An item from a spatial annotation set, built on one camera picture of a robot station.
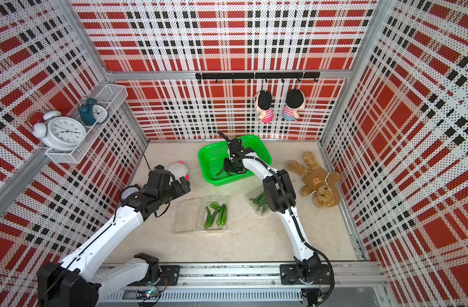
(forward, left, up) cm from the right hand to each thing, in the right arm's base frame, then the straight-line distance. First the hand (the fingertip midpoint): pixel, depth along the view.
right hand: (229, 167), depth 102 cm
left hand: (-18, +18, +10) cm, 28 cm away
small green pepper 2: (-21, +5, -3) cm, 22 cm away
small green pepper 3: (-29, +4, -4) cm, 29 cm away
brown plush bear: (-11, -45, +1) cm, 47 cm away
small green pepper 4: (-26, +1, -3) cm, 26 cm away
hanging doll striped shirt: (+21, -34, +27) cm, 48 cm away
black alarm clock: (-13, +51, -2) cm, 52 cm away
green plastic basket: (+9, +11, -2) cm, 14 cm away
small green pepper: (-27, +8, -4) cm, 29 cm away
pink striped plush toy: (-2, +27, 0) cm, 27 cm away
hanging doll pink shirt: (+21, -18, +26) cm, 38 cm away
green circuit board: (-56, +26, -3) cm, 62 cm away
